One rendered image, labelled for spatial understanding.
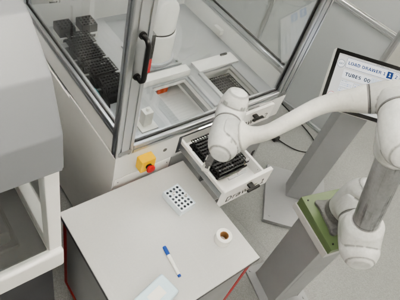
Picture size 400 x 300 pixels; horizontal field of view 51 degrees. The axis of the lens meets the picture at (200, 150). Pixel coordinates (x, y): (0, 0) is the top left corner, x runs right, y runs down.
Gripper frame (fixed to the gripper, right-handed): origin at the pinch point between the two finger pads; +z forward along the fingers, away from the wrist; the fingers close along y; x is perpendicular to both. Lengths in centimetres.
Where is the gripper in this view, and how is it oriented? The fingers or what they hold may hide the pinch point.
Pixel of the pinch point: (207, 163)
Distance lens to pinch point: 177.5
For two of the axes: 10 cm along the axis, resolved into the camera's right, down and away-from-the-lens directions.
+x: -9.4, -3.4, -0.3
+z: -2.6, 6.4, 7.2
